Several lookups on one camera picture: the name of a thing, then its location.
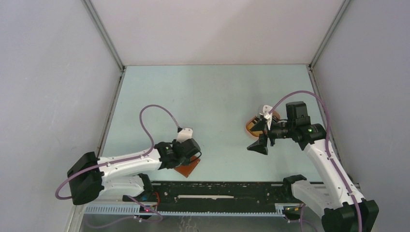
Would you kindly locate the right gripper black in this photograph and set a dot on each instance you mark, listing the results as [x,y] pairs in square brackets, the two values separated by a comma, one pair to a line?
[260,145]

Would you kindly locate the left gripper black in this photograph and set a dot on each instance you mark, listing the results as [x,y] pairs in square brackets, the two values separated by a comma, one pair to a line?
[186,161]

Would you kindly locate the brown leather card holder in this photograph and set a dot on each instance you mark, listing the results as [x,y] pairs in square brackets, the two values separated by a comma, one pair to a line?
[186,170]

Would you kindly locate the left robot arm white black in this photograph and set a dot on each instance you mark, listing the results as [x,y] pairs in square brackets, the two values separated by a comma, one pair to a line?
[91,177]

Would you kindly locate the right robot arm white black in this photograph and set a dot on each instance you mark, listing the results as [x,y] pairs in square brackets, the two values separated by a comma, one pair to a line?
[344,208]

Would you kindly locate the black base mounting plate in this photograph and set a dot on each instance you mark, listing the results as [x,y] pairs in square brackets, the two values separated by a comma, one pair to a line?
[217,197]

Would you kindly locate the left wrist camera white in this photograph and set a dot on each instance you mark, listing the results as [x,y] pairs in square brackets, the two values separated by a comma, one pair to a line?
[184,134]

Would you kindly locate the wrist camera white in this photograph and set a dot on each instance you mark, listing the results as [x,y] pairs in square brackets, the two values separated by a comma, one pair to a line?
[266,115]
[184,134]

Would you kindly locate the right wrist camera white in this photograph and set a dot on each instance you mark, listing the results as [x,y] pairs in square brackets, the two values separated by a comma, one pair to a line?
[266,115]

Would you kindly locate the aluminium frame post left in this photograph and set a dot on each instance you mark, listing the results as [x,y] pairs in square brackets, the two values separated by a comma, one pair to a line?
[96,19]

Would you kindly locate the aluminium frame post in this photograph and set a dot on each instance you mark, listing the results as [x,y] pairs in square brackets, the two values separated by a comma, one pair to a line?
[331,30]
[96,19]

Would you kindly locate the aluminium frame post right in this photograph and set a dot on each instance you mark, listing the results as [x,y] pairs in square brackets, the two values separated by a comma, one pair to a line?
[331,30]

